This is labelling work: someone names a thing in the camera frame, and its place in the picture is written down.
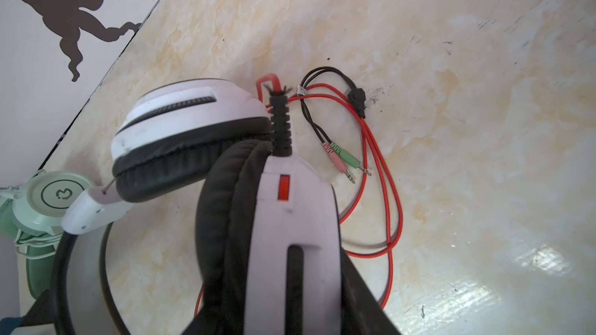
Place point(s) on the white black headphones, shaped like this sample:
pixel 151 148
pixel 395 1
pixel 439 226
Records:
pixel 267 233

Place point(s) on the mint green headphones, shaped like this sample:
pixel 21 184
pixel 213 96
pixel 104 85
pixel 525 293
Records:
pixel 31 215

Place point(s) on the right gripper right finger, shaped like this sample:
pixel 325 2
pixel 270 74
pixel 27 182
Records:
pixel 360 311

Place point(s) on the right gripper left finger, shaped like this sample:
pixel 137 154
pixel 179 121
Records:
pixel 206 322

